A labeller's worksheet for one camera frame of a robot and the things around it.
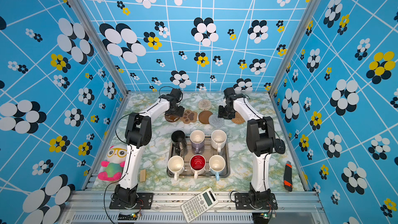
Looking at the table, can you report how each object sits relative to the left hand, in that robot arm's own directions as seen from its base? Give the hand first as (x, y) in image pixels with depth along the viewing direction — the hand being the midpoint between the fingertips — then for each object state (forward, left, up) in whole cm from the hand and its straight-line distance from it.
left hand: (179, 111), depth 107 cm
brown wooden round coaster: (-4, -18, -1) cm, 18 cm away
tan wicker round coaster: (-6, -41, -1) cm, 42 cm away
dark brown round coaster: (-4, +5, -2) cm, 7 cm away
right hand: (-8, -30, +5) cm, 31 cm away
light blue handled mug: (-37, -25, +1) cm, 44 cm away
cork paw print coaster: (-4, -8, -1) cm, 9 cm away
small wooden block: (-42, +14, -1) cm, 45 cm away
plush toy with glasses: (-40, +30, +3) cm, 50 cm away
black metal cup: (-22, -3, +3) cm, 23 cm away
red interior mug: (-36, -14, -1) cm, 38 cm away
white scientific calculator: (-55, -16, -1) cm, 57 cm away
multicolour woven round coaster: (+7, -18, 0) cm, 20 cm away
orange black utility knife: (-42, -62, -1) cm, 75 cm away
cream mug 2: (-37, -2, 0) cm, 38 cm away
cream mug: (-22, -26, +2) cm, 34 cm away
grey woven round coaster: (-8, -25, 0) cm, 26 cm away
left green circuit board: (-60, +14, -1) cm, 61 cm away
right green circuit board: (-59, -46, -2) cm, 75 cm away
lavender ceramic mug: (-21, -13, 0) cm, 25 cm away
